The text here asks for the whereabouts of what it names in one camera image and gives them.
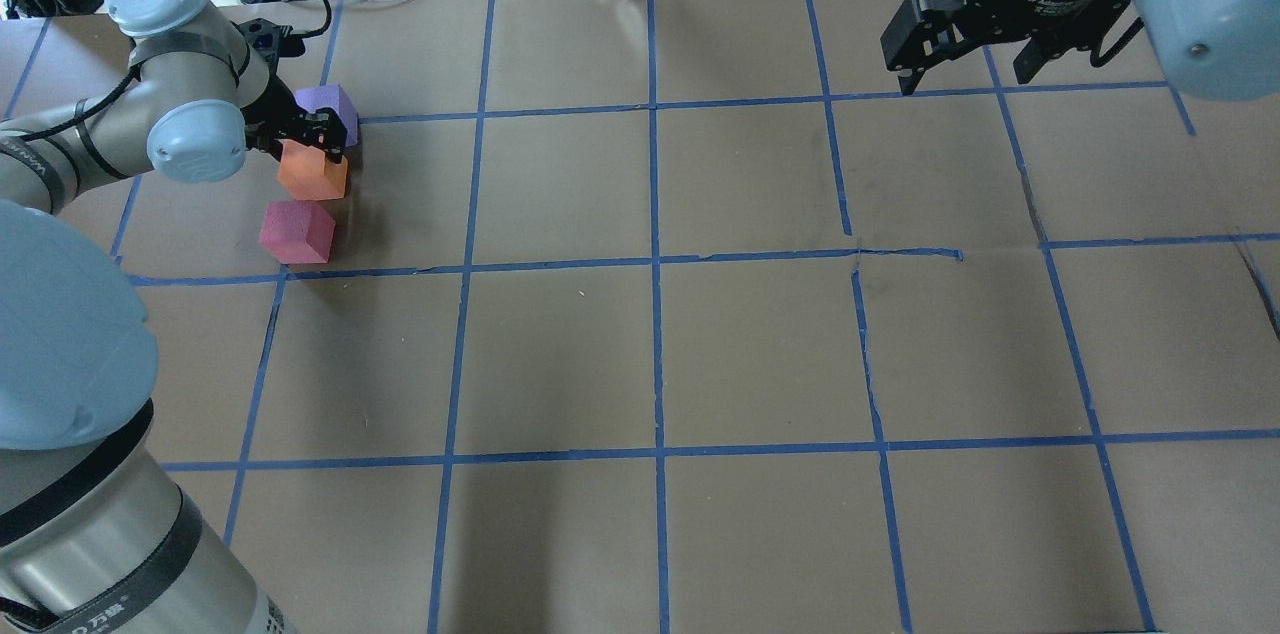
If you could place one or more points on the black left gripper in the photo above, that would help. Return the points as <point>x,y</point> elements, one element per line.
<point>272,111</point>

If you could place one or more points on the orange foam cube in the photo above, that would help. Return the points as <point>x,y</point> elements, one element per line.
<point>307,174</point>

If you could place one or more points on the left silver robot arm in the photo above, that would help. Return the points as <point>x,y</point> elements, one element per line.
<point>97,538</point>

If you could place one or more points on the purple foam cube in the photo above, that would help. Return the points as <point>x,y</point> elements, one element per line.
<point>332,96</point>

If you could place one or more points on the pink foam cube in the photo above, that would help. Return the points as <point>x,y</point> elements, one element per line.
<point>297,232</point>

